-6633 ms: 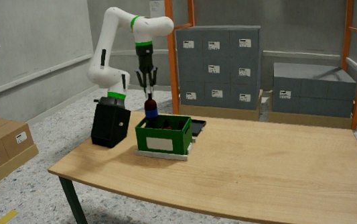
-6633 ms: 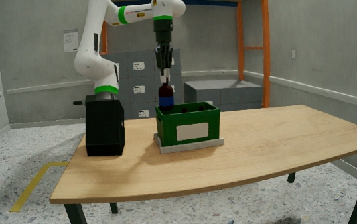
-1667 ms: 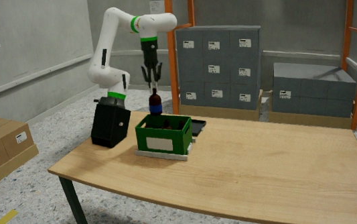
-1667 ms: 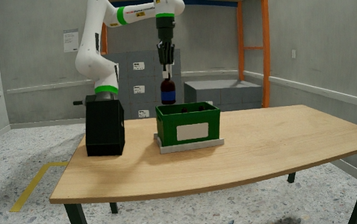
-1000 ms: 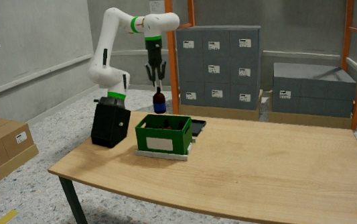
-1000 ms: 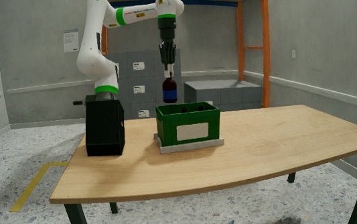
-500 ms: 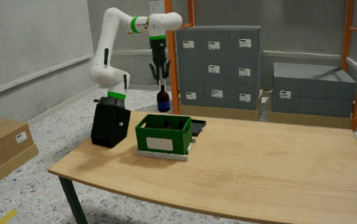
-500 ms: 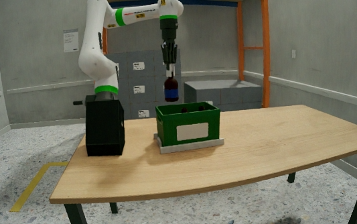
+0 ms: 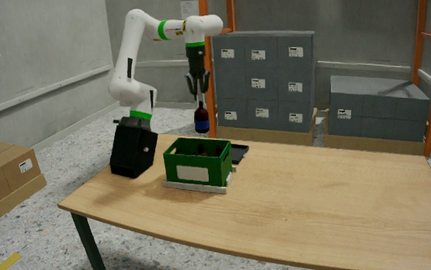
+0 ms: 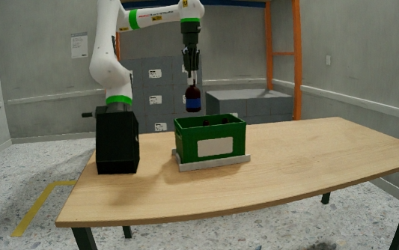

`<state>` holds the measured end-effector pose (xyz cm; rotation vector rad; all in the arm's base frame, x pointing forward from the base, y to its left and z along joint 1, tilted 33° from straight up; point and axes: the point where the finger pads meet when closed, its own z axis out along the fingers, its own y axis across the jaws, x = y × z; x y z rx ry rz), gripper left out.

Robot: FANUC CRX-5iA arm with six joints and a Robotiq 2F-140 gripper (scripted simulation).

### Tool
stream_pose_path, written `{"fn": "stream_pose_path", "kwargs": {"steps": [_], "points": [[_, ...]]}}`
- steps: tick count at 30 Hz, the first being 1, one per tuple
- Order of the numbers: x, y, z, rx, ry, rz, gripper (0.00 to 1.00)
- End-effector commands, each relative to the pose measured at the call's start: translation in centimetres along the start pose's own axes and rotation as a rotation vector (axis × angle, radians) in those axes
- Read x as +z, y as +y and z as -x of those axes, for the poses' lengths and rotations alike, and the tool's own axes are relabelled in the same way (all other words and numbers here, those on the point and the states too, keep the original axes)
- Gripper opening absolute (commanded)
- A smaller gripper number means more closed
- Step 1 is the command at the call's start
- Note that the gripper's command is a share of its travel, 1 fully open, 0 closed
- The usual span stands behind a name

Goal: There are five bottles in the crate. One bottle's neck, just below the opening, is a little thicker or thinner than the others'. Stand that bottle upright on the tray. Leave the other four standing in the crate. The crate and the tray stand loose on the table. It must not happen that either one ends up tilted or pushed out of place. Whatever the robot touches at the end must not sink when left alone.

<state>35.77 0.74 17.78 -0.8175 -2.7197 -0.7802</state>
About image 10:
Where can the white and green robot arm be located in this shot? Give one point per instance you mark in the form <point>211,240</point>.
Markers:
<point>105,68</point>

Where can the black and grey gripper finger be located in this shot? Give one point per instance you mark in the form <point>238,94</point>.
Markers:
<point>188,64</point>
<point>195,63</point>

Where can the green bottle crate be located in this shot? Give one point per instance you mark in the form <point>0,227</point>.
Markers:
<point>201,143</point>

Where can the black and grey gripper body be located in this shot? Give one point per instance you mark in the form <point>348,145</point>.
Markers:
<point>190,38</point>

